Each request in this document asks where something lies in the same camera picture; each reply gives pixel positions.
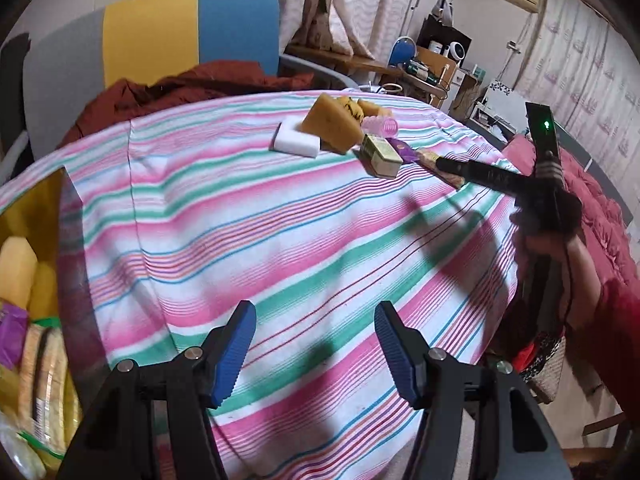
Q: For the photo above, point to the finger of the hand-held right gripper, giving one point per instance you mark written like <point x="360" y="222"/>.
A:
<point x="480" y="174"/>

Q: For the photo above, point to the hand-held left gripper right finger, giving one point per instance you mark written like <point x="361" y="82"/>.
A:
<point x="400" y="355"/>

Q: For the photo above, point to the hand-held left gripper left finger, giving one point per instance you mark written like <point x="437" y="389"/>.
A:
<point x="232" y="355"/>

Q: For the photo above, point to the clear cracker packet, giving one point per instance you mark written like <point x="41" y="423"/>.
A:
<point x="450" y="176"/>
<point x="45" y="370"/>

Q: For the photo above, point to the yellow socks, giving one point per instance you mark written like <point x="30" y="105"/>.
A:
<point x="350" y="106"/>

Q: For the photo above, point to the gold tin box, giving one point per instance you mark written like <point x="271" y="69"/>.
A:
<point x="30" y="210"/>

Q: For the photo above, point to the person's right forearm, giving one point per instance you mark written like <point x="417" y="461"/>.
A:
<point x="615" y="305"/>

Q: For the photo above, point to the person's right hand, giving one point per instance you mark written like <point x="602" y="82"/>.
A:
<point x="545" y="247"/>

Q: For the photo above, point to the grey bed headboard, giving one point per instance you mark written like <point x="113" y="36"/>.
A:
<point x="590" y="160"/>

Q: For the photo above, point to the red quilt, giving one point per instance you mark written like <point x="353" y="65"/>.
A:
<point x="600" y="200"/>

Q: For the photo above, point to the purple snack packet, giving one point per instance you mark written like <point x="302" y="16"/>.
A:
<point x="12" y="332"/>
<point x="404" y="150"/>

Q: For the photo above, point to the white leaf pattern storage box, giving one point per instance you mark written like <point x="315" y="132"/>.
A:
<point x="500" y="95"/>

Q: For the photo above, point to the green small box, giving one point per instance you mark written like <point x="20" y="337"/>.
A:
<point x="382" y="156"/>

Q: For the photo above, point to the pink hair roller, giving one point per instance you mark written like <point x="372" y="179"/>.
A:
<point x="380" y="126"/>

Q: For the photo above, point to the brown cardboard box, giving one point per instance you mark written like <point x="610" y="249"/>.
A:
<point x="425" y="60"/>

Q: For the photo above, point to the white small fan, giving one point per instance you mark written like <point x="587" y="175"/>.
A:
<point x="454" y="50"/>

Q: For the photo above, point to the pink green striped tablecloth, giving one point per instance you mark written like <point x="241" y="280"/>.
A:
<point x="250" y="220"/>

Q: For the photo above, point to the blue water jug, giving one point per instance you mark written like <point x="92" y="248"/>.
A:
<point x="402" y="51"/>

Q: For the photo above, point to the woven patterned bag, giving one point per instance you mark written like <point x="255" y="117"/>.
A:
<point x="545" y="370"/>

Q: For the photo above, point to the black cabinet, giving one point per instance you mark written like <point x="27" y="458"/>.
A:
<point x="435" y="32"/>

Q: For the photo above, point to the large orange sponge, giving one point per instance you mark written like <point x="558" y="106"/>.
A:
<point x="332" y="120"/>

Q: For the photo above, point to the wooden side desk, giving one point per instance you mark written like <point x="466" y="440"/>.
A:
<point x="350" y="62"/>

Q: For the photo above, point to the white grey iron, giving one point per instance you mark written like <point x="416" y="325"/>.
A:
<point x="444" y="5"/>

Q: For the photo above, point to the white metal pole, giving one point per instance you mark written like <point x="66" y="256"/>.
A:
<point x="412" y="0"/>

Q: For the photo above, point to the white sponge block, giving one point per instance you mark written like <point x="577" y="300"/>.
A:
<point x="295" y="137"/>

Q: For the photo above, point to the printed cardboard box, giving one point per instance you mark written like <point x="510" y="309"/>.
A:
<point x="320" y="32"/>

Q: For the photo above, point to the yellow sponge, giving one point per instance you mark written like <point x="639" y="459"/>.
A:
<point x="17" y="265"/>

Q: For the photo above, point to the dark red jacket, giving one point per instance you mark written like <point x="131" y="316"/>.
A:
<point x="200" y="82"/>

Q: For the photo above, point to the grey yellow blue chair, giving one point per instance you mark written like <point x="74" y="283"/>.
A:
<point x="150" y="35"/>

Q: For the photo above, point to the black rolled mat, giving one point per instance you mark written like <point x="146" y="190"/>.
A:
<point x="12" y="90"/>

